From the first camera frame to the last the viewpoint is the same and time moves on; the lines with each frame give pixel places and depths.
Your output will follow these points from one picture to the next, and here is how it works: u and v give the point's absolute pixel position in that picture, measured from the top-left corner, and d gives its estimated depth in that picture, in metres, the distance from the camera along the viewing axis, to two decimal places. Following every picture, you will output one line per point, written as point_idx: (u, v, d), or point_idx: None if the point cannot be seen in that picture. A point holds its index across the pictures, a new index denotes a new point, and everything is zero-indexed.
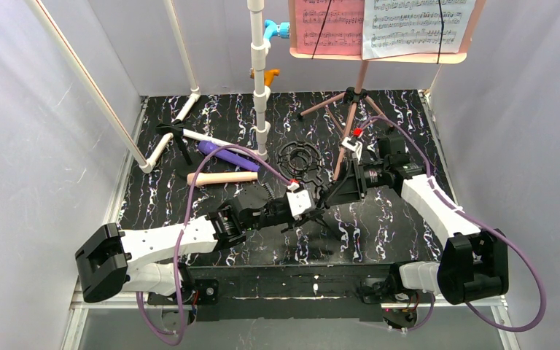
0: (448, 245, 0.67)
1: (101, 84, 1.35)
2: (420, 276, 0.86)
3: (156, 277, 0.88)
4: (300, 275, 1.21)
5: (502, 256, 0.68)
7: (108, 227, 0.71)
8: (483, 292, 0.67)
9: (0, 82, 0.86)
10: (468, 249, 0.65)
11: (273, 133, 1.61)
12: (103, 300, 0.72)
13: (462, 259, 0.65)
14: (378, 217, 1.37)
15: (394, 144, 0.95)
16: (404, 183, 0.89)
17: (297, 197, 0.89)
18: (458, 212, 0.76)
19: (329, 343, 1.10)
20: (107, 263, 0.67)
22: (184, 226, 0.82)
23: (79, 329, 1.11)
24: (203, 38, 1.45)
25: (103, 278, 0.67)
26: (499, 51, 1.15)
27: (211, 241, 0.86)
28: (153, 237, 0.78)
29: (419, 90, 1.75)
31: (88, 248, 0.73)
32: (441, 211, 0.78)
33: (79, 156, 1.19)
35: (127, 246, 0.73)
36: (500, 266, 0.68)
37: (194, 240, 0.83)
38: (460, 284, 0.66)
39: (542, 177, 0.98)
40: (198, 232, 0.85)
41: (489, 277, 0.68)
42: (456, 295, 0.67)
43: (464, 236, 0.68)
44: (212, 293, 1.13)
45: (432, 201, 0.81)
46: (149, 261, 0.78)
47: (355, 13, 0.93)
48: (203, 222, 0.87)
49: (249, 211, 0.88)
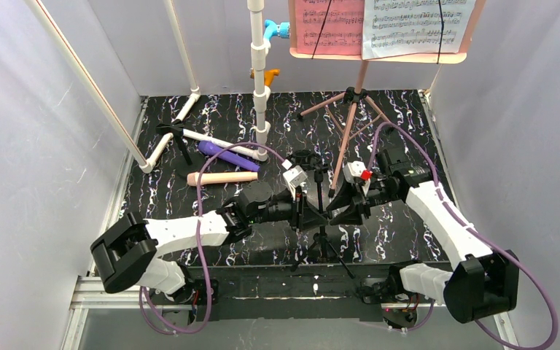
0: (459, 267, 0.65)
1: (101, 84, 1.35)
2: (421, 279, 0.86)
3: (165, 273, 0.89)
4: (300, 275, 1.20)
5: (513, 276, 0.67)
7: (132, 215, 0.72)
8: (491, 310, 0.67)
9: (1, 82, 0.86)
10: (481, 273, 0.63)
11: (273, 133, 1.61)
12: (119, 290, 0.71)
13: (475, 284, 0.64)
14: (378, 217, 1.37)
15: (392, 154, 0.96)
16: (410, 191, 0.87)
17: (289, 170, 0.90)
18: (469, 231, 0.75)
19: (329, 343, 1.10)
20: (135, 247, 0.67)
22: (199, 216, 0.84)
23: (79, 329, 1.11)
24: (203, 38, 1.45)
25: (132, 262, 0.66)
26: (499, 51, 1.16)
27: (224, 232, 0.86)
28: (174, 226, 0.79)
29: (419, 90, 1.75)
31: (109, 237, 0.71)
32: (451, 229, 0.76)
33: (79, 156, 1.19)
35: (152, 233, 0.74)
36: (510, 286, 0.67)
37: (210, 230, 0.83)
38: (470, 306, 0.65)
39: (543, 176, 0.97)
40: (213, 223, 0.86)
41: (498, 297, 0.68)
42: (464, 314, 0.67)
43: (476, 259, 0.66)
44: (212, 293, 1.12)
45: (439, 215, 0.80)
46: (167, 251, 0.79)
47: (356, 12, 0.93)
48: (214, 214, 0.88)
49: (257, 204, 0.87)
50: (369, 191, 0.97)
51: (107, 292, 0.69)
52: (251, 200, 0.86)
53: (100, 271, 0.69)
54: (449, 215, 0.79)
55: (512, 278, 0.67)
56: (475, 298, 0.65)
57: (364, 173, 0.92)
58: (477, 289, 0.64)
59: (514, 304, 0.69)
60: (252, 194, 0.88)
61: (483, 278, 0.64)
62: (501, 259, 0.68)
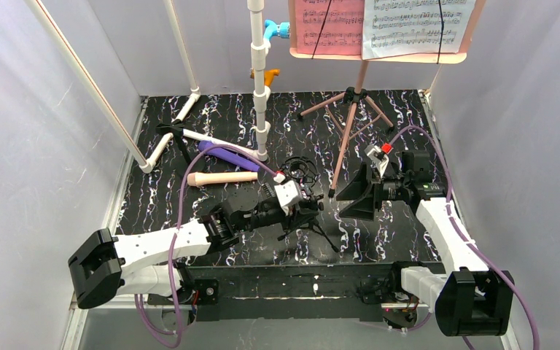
0: (452, 277, 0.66)
1: (101, 84, 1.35)
2: (419, 282, 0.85)
3: (152, 280, 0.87)
4: (300, 275, 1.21)
5: (505, 298, 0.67)
7: (100, 232, 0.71)
8: (478, 329, 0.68)
9: (1, 82, 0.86)
10: (473, 286, 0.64)
11: (273, 133, 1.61)
12: (96, 305, 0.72)
13: (464, 297, 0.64)
14: (378, 217, 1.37)
15: (418, 160, 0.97)
16: (421, 203, 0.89)
17: (284, 189, 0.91)
18: (469, 246, 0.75)
19: (329, 343, 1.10)
20: (101, 270, 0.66)
22: (176, 230, 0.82)
23: (79, 329, 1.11)
24: (203, 37, 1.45)
25: (97, 285, 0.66)
26: (499, 51, 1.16)
27: (205, 244, 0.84)
28: (146, 240, 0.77)
29: (419, 90, 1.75)
31: (82, 254, 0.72)
32: (453, 242, 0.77)
33: (79, 156, 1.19)
35: (120, 251, 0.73)
36: (501, 308, 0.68)
37: (187, 243, 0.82)
38: (456, 319, 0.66)
39: (543, 176, 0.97)
40: (191, 235, 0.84)
41: (487, 316, 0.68)
42: (450, 327, 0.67)
43: (470, 273, 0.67)
44: (212, 293, 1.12)
45: (443, 228, 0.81)
46: (141, 266, 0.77)
47: (356, 13, 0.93)
48: (196, 224, 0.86)
49: (241, 213, 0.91)
50: (386, 181, 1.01)
51: (82, 308, 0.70)
52: (234, 210, 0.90)
53: (75, 288, 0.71)
54: (453, 230, 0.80)
55: (503, 300, 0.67)
56: (463, 313, 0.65)
57: (385, 145, 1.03)
58: (467, 303, 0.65)
59: (502, 328, 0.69)
60: (238, 202, 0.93)
61: (472, 294, 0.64)
62: (496, 278, 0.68)
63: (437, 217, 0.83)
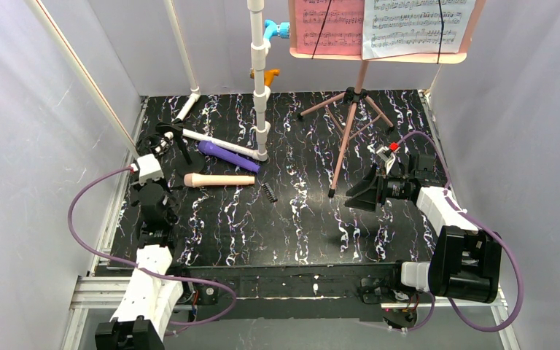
0: (442, 232, 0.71)
1: (101, 84, 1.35)
2: (417, 268, 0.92)
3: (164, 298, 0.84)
4: (300, 275, 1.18)
5: (493, 264, 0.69)
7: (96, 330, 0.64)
8: (467, 292, 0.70)
9: (1, 82, 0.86)
10: (461, 239, 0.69)
11: (273, 133, 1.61)
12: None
13: (450, 249, 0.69)
14: (378, 217, 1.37)
15: (422, 160, 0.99)
16: (421, 190, 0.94)
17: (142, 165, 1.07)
18: (461, 214, 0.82)
19: (329, 343, 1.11)
20: (135, 332, 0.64)
22: (138, 267, 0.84)
23: (79, 328, 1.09)
24: (203, 38, 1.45)
25: (146, 343, 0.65)
26: (499, 50, 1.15)
27: (165, 251, 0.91)
28: (132, 294, 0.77)
29: (419, 90, 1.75)
31: None
32: (448, 211, 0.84)
33: (79, 156, 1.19)
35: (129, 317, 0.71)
36: (488, 270, 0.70)
37: (157, 263, 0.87)
38: (445, 275, 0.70)
39: (543, 177, 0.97)
40: (151, 257, 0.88)
41: (477, 280, 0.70)
42: (438, 286, 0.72)
43: (460, 230, 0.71)
44: (212, 293, 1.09)
45: (440, 203, 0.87)
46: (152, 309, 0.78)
47: (355, 13, 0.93)
48: (147, 249, 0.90)
49: (160, 203, 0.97)
50: (392, 181, 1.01)
51: None
52: (154, 203, 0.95)
53: None
54: (446, 203, 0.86)
55: (493, 262, 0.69)
56: (451, 269, 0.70)
57: (393, 144, 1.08)
58: (456, 258, 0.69)
59: (492, 294, 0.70)
60: (148, 202, 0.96)
61: (461, 247, 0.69)
62: (484, 239, 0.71)
63: (434, 197, 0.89)
